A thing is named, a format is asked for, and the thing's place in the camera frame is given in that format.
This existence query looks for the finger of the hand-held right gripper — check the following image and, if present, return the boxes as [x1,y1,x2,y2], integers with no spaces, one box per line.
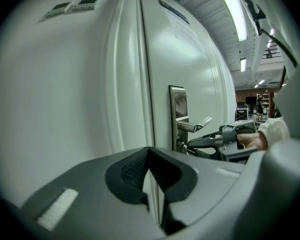
[187,146,223,161]
[188,131,223,147]

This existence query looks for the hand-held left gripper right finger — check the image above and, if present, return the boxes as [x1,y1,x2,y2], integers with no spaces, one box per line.
[149,137,300,240]

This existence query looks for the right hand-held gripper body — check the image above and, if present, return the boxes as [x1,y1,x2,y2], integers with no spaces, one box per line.
[219,120,258,164]

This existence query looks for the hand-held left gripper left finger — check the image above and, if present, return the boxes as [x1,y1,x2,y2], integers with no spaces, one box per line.
[19,145,167,240]

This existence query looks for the person's right forearm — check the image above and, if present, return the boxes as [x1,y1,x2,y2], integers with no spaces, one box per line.
[257,117,291,147]

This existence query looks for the silver door lock plate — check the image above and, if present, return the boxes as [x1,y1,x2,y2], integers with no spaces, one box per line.
[168,84,190,153]

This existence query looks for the white door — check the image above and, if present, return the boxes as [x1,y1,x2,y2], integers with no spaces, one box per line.
[137,0,237,225]

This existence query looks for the person's right hand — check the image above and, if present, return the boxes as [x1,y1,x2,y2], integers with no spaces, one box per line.
[237,132,269,150]

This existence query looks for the wooden shelf unit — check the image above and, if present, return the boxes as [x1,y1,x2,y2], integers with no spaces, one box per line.
[254,91,276,115]

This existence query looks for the person's white jacket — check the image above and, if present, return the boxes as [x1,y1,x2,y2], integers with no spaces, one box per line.
[244,0,300,146]

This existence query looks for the white paper sign red characters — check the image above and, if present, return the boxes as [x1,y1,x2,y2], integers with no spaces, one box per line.
[164,8,202,46]

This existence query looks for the black clip-on device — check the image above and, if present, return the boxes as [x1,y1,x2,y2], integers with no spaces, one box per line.
[237,0,267,36]

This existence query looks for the silver door lever handle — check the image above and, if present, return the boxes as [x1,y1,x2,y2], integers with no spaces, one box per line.
[176,116,214,134]

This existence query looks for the thin black cable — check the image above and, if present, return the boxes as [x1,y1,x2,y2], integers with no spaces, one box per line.
[259,28,299,67]

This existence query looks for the white wall control panel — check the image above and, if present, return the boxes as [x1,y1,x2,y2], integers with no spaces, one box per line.
[44,1,74,19]
[70,0,101,13]

